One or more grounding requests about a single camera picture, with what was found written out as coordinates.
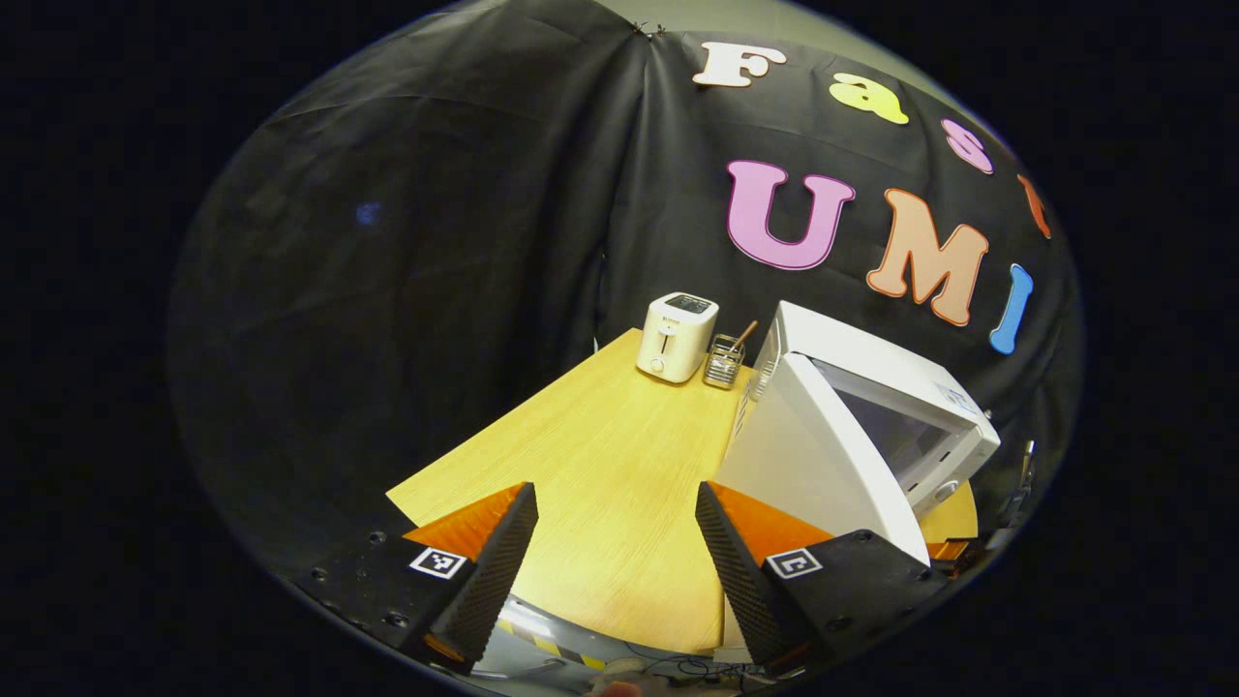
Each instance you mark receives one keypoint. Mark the yellow black striped tape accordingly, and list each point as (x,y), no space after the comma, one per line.
(547,642)

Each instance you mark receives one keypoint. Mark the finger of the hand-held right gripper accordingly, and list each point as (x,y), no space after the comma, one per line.
(949,552)

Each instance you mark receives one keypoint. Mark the black backdrop cloth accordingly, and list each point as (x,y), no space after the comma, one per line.
(387,290)

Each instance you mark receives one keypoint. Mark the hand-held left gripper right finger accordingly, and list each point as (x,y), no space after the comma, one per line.
(734,576)

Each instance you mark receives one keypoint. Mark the white microwave oven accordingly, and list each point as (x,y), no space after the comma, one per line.
(813,455)

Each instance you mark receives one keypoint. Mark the white toaster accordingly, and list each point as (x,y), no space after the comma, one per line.
(673,339)

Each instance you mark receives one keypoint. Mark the wooden stick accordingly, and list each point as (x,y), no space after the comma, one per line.
(743,336)

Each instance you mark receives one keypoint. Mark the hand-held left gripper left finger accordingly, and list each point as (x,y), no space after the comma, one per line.
(498,571)

